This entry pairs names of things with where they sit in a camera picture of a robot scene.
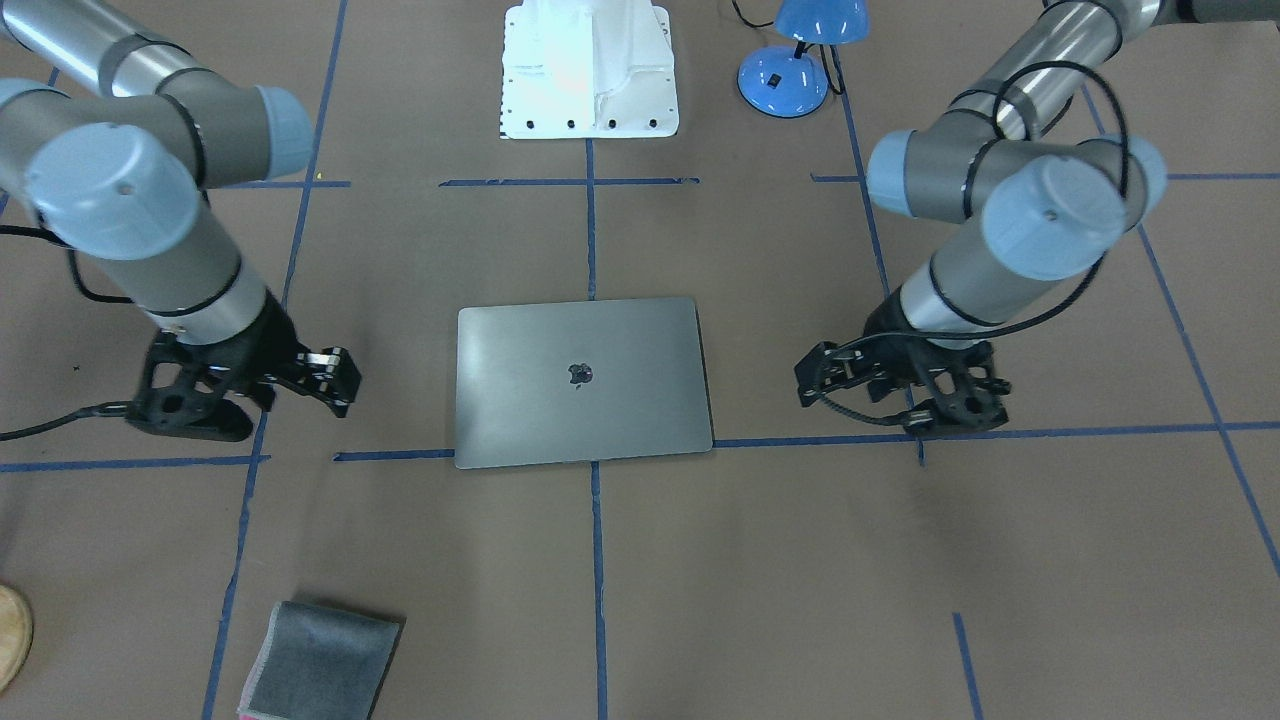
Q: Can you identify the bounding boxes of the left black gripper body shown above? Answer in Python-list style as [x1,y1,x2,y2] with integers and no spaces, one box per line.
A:
[861,336,1001,401]

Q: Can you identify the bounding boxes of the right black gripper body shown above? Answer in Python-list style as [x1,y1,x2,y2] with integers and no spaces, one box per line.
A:
[225,295,362,418]

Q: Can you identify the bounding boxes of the grey laptop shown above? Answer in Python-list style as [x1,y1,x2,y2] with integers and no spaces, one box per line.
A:
[454,297,714,469]

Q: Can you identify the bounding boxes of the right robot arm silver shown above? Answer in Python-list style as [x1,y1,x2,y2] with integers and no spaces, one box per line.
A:
[3,1,361,436]

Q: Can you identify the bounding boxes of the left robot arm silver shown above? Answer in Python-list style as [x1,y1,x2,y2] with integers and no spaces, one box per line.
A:
[838,1,1196,411]

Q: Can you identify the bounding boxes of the folded grey cloth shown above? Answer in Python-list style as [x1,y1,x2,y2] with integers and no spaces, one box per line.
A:
[236,601,403,719]

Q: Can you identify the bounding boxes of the blue desk lamp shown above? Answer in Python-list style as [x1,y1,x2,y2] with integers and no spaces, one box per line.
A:
[737,1,870,119]

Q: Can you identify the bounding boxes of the wooden mug tree stand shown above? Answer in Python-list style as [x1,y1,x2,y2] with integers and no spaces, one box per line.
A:
[1,584,35,693]

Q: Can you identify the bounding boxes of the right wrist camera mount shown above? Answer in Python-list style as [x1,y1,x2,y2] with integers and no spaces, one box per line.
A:
[124,331,276,442]

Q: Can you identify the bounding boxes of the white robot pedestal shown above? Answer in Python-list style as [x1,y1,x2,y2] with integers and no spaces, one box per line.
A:
[499,1,680,140]

